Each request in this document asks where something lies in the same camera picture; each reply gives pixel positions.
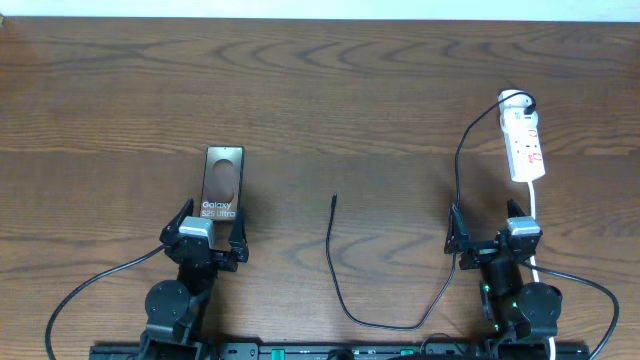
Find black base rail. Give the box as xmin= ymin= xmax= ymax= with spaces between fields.
xmin=89 ymin=341 xmax=591 ymax=360

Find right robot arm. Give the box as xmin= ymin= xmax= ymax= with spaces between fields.
xmin=444 ymin=200 xmax=562 ymax=359

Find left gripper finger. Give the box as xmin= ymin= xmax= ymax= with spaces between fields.
xmin=159 ymin=198 xmax=194 ymax=244
xmin=228 ymin=208 xmax=249 ymax=263

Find white power strip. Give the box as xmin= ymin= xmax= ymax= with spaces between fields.
xmin=498 ymin=89 xmax=545 ymax=183

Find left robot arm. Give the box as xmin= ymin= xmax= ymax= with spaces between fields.
xmin=136 ymin=199 xmax=249 ymax=359

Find black USB charging cable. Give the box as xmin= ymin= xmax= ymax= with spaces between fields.
xmin=325 ymin=91 xmax=538 ymax=332

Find white power strip cord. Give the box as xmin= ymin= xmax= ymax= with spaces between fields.
xmin=526 ymin=180 xmax=558 ymax=360

